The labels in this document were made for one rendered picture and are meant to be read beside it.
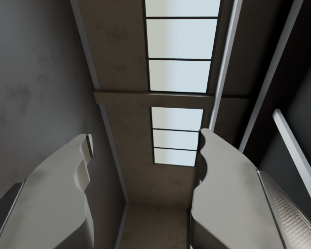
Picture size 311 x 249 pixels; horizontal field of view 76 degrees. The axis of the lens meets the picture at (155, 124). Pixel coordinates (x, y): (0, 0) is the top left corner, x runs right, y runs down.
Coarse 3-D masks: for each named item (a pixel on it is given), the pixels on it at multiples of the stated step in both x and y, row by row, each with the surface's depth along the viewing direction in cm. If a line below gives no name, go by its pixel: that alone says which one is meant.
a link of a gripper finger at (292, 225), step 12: (264, 180) 8; (264, 192) 7; (276, 192) 7; (276, 204) 7; (288, 204) 7; (276, 216) 6; (288, 216) 6; (300, 216) 6; (288, 228) 6; (300, 228) 6; (288, 240) 6; (300, 240) 6
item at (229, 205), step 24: (216, 144) 10; (216, 168) 9; (240, 168) 9; (216, 192) 7; (240, 192) 7; (192, 216) 7; (216, 216) 7; (240, 216) 7; (264, 216) 6; (192, 240) 7; (216, 240) 6; (240, 240) 6; (264, 240) 6
